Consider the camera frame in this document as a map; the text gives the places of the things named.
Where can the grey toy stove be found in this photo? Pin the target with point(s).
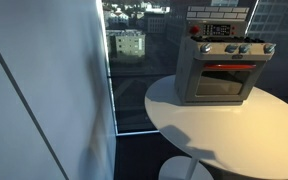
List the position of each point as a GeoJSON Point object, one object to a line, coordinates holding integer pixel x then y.
{"type": "Point", "coordinates": [187, 73]}

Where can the black stove burner grate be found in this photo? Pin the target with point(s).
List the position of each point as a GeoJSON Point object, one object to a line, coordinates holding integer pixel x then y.
{"type": "Point", "coordinates": [227, 39]}

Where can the black stove button panel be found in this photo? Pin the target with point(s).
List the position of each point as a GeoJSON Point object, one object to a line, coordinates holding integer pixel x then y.
{"type": "Point", "coordinates": [216, 29]}

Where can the grey oven door with window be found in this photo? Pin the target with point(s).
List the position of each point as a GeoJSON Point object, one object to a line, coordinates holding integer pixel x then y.
{"type": "Point", "coordinates": [224, 85]}

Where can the white table pedestal base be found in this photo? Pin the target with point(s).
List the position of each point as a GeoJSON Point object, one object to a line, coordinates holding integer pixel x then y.
{"type": "Point", "coordinates": [174, 170]}

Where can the red knob on back panel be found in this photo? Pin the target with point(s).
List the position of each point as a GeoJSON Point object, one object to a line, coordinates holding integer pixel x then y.
{"type": "Point", "coordinates": [194, 29]}

